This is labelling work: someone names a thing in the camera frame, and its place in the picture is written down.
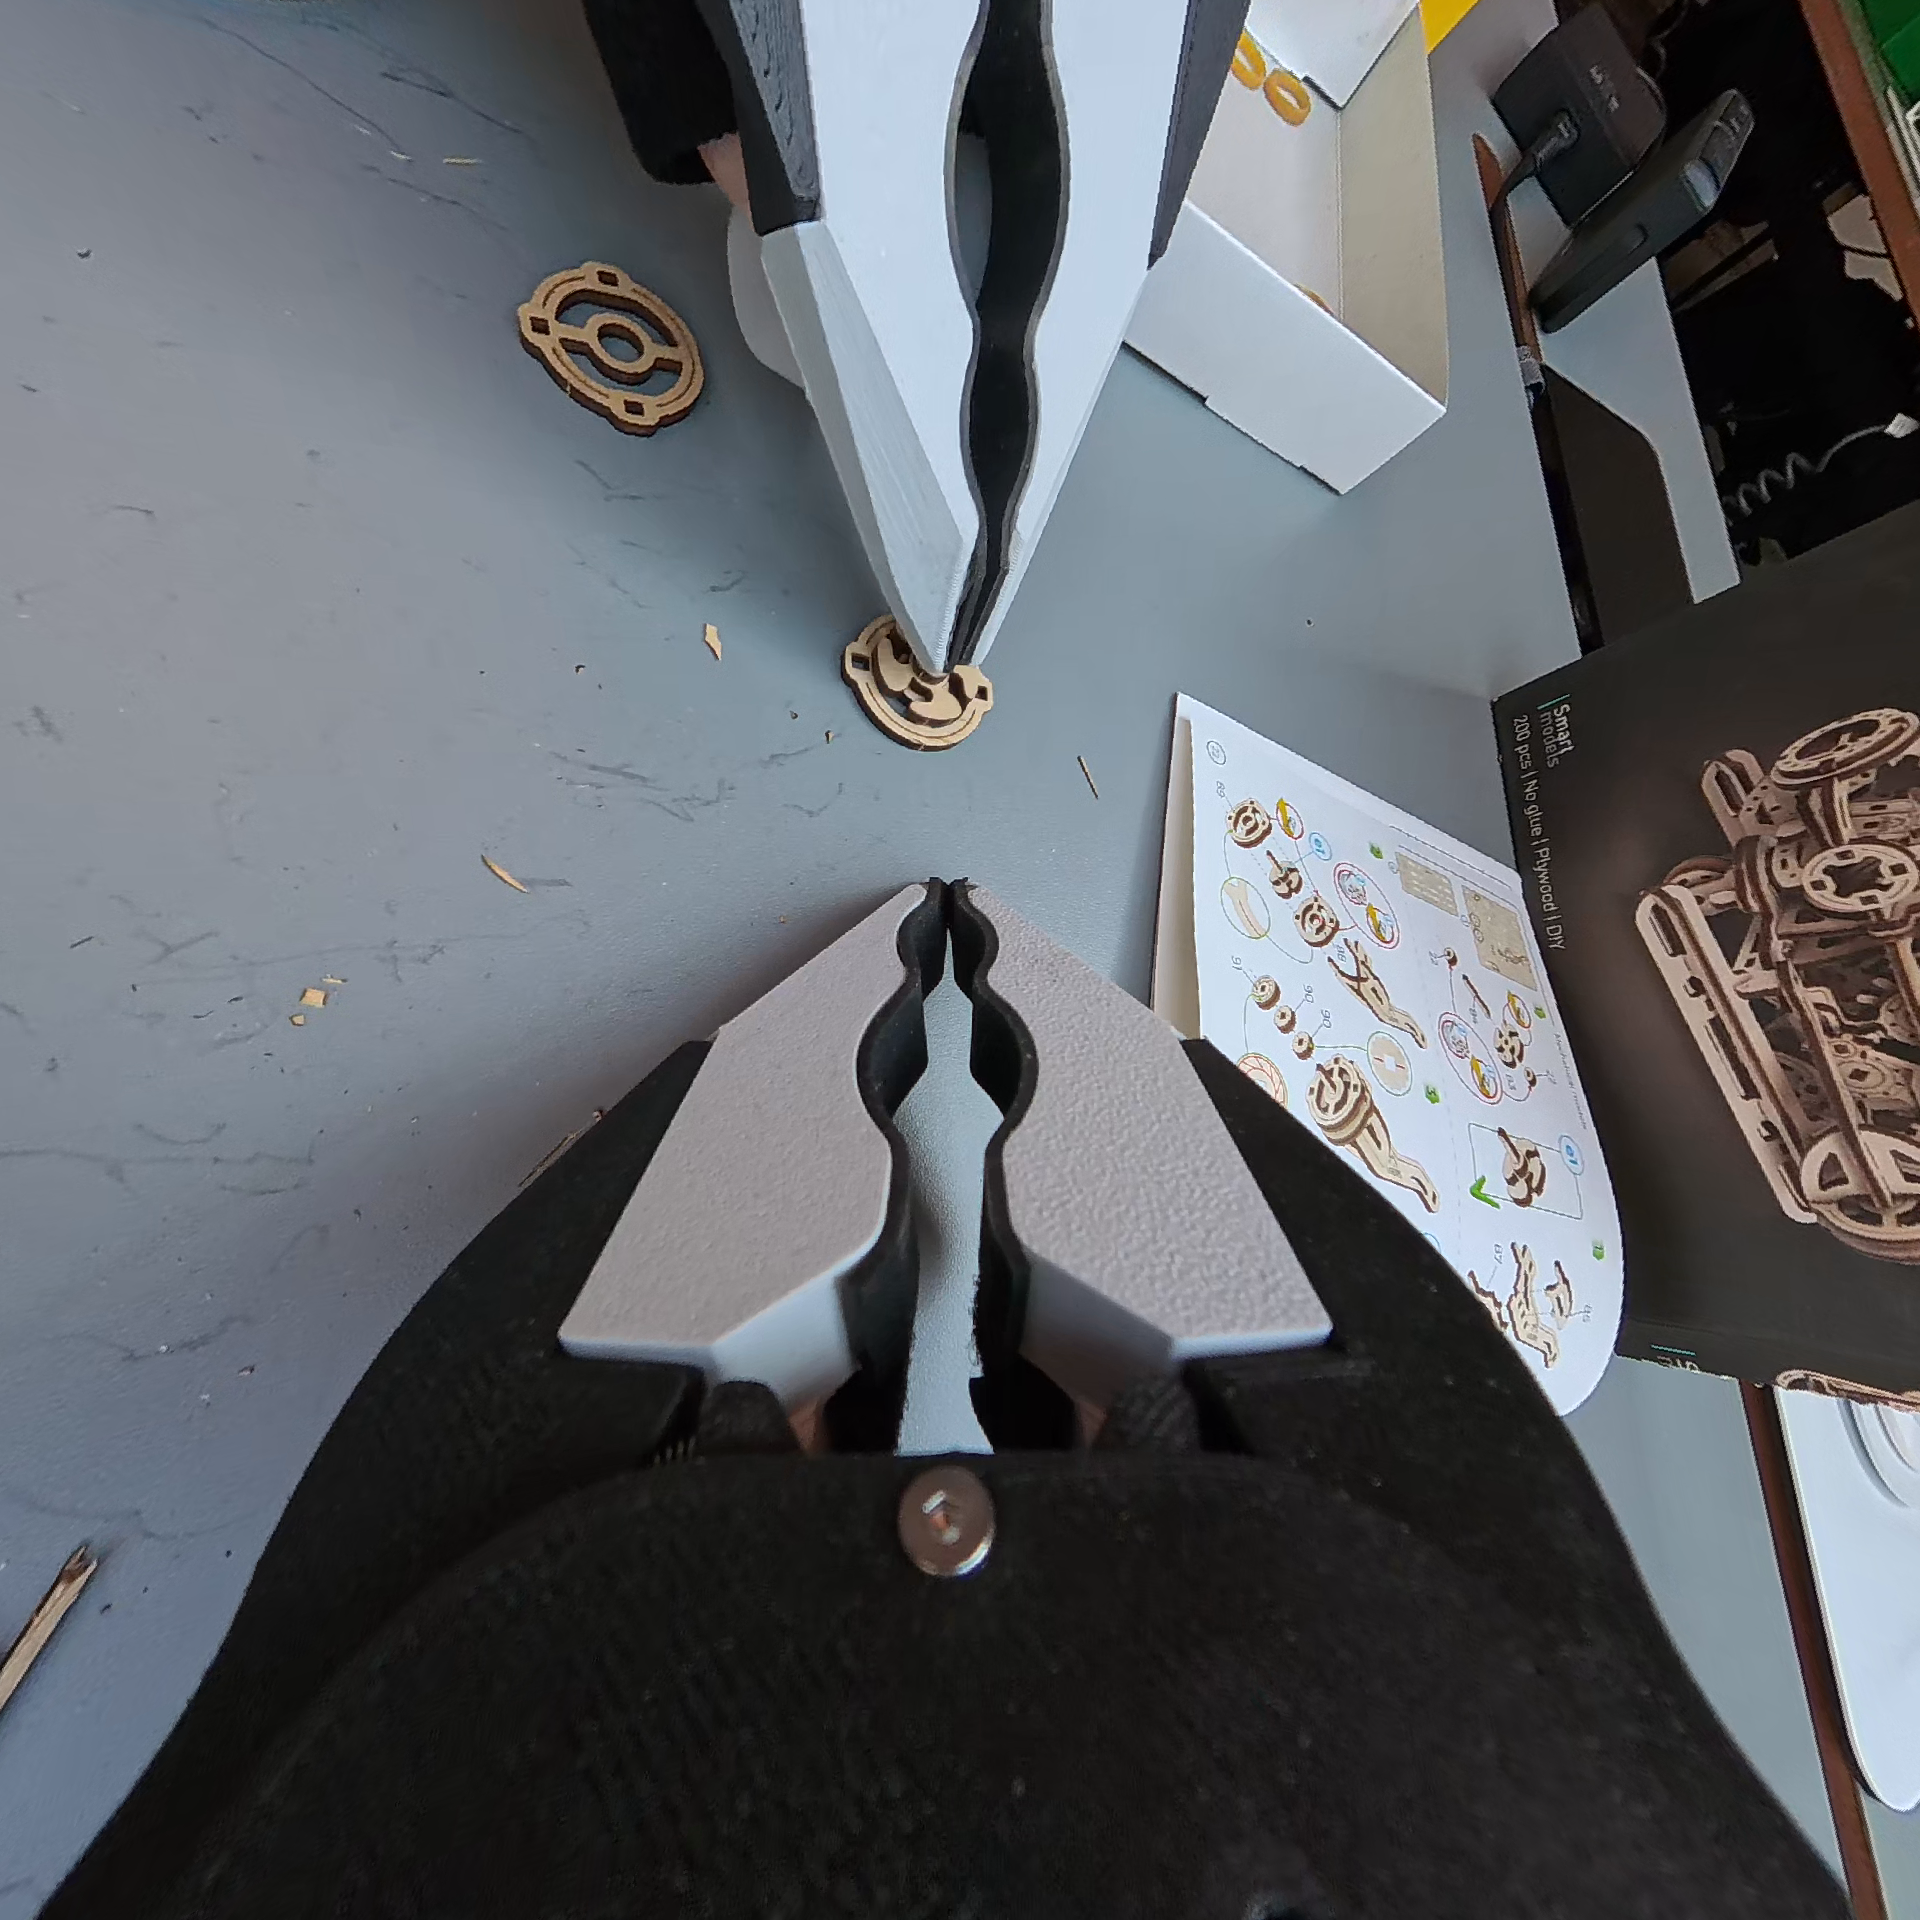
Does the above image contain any black rectangular device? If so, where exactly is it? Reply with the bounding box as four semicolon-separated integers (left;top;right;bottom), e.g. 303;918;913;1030
1529;88;1757;337

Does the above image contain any thin wooden strip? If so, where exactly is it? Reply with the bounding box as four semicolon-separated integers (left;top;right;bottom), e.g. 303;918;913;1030
0;1545;102;1715

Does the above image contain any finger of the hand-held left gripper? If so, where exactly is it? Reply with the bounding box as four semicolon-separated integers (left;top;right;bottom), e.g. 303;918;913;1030
967;0;1195;669
755;0;994;671

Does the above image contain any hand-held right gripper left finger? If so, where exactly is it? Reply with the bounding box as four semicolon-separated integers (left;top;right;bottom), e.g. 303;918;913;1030
554;880;956;1455

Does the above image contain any black model kit box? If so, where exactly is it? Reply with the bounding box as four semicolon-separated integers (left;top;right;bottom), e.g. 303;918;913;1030
1489;501;1920;1417

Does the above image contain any instruction booklet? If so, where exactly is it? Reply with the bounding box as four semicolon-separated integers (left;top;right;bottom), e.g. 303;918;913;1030
1151;692;1631;1418

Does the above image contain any black power adapter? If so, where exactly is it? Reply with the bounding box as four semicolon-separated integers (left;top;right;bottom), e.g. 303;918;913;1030
1489;14;1655;230

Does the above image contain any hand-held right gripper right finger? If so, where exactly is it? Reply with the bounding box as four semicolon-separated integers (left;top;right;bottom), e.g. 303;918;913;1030
952;884;1334;1455

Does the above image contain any white cardboard box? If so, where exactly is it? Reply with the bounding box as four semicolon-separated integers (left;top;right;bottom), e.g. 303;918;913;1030
1124;0;1451;494

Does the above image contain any round wooden ring disc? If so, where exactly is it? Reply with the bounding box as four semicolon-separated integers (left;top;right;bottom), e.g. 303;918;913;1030
514;262;708;439
839;613;994;754

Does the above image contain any group of tan rubber bands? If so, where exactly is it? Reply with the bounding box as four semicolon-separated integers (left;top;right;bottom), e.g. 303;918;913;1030
1228;29;1341;313

